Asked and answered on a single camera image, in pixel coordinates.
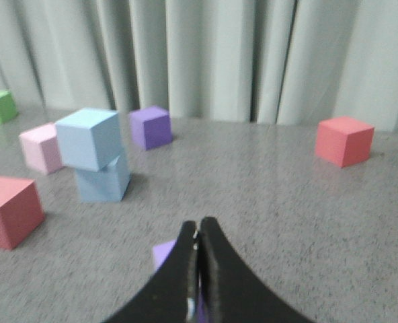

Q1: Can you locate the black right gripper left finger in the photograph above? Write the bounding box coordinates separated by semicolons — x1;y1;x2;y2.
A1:
106;221;199;323

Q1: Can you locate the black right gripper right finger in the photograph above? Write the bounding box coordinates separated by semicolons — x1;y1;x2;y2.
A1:
199;217;310;322

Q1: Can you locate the notched light blue foam cube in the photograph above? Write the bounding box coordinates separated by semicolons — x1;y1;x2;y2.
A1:
75;150;130;202

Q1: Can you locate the smooth light blue foam cube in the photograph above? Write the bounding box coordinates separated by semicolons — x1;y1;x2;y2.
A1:
55;108;122;172

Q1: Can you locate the near purple foam cube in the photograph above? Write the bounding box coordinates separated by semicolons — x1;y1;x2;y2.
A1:
152;240;209;323

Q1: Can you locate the purple foam cube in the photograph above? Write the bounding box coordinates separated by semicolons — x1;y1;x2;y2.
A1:
129;106;173;150
152;240;209;323

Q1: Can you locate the far purple foam cube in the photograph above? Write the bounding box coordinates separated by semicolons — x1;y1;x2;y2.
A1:
129;106;173;150

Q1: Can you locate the textured red foam cube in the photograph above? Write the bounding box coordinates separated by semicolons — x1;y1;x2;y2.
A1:
0;176;45;250

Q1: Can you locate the far red foam cube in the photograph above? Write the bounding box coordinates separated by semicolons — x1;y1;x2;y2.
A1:
315;116;374;168

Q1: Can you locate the pink foam cube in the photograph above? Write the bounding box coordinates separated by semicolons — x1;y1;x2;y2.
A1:
19;122;63;174

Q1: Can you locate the grey pleated curtain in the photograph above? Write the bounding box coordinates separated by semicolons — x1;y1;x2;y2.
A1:
0;1;398;131

